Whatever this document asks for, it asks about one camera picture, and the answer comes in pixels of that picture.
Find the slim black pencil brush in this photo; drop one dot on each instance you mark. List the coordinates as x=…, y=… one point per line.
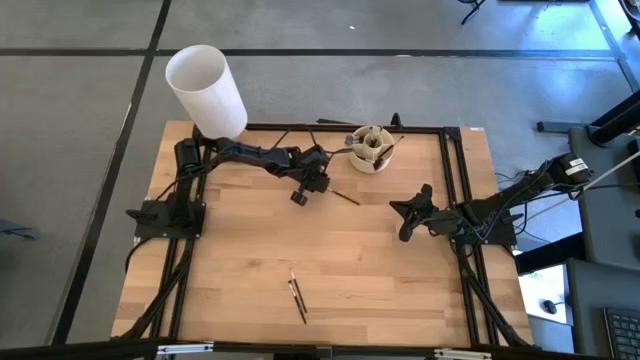
x=298, y=291

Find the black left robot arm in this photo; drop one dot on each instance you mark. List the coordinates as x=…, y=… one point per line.
x=250, y=155

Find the black aluminium table frame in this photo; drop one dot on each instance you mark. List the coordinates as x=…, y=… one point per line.
x=300, y=127

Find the white cylindrical tube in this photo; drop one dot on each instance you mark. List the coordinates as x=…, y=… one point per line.
x=205, y=95

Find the silver aluminium bracket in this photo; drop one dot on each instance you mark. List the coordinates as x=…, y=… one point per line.
x=185, y=349
x=462, y=354

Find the cream round brush organizer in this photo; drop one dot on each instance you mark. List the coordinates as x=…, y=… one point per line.
x=362, y=162

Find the grey desk with keyboard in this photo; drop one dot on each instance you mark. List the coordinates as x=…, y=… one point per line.
x=590, y=300

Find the slim brush with silver ferrule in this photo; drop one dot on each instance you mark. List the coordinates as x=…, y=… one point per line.
x=297, y=302

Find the thin black liner brush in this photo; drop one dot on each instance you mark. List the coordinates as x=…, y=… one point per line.
x=345, y=197

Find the white sticker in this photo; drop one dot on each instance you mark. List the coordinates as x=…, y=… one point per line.
x=477, y=129

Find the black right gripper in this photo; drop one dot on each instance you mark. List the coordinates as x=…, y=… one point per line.
x=442, y=222

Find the black chair base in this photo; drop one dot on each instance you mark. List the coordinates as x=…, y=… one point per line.
x=472, y=10

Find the black desk leg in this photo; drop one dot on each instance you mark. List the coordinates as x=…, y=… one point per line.
x=615, y=120

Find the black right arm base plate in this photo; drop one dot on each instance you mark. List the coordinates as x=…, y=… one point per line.
x=502, y=239

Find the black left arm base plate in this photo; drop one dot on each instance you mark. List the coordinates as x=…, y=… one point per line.
x=150, y=230

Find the white mouse pad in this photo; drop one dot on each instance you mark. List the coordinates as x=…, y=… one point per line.
x=535, y=290

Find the black computer mouse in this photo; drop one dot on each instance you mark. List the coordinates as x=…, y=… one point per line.
x=550, y=307

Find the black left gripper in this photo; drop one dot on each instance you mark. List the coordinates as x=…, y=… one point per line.
x=312, y=162

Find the computer keyboard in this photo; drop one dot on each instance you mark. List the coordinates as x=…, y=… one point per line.
x=625, y=335

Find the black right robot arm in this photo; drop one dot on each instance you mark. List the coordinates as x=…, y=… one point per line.
x=500, y=202

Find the black desk crossbar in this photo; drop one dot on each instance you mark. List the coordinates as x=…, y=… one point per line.
x=550, y=255

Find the grey office desk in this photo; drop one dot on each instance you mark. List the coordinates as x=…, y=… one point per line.
x=605, y=225

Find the black clamp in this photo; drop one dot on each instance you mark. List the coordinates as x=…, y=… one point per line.
x=396, y=121

